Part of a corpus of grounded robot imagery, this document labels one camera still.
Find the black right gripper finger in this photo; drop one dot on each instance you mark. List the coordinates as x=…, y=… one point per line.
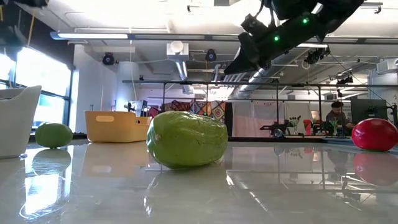
x=241, y=67

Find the red tomato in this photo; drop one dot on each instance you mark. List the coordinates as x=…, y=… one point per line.
x=374, y=135

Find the green lime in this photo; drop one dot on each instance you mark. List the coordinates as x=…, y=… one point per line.
x=53, y=135

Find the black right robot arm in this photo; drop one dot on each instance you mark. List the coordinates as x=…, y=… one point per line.
x=298, y=31

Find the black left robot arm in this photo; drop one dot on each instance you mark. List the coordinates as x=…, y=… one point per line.
x=31, y=2

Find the black round ceiling device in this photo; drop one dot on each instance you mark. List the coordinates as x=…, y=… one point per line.
x=211, y=55
x=108, y=58

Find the black pipe rack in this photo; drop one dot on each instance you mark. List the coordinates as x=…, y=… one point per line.
x=199, y=82

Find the colourful patterned cloth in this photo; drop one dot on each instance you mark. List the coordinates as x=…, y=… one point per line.
x=214, y=109

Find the pale curtain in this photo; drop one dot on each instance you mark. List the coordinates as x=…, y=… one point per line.
x=248, y=121

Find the white ceiling box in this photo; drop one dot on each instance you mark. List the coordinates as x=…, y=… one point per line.
x=177, y=51

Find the black ceiling spotlight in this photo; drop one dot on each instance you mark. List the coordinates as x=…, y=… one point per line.
x=315, y=56

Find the person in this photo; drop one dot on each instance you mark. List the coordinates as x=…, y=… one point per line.
x=337, y=118

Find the black monitor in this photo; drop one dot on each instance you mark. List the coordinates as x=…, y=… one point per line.
x=368, y=109

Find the yellow plastic basket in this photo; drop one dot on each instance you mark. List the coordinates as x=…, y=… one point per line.
x=118, y=130

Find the white ceiling unit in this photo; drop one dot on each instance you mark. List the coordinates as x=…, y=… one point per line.
x=387, y=65

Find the long ceiling light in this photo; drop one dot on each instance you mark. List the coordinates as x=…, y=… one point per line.
x=65, y=35

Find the silver ceiling duct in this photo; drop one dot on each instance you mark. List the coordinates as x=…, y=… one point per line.
x=258, y=77

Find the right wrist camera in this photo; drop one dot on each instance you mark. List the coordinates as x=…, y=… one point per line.
x=255, y=26

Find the black table frame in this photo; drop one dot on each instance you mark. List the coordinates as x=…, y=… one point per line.
x=264, y=139

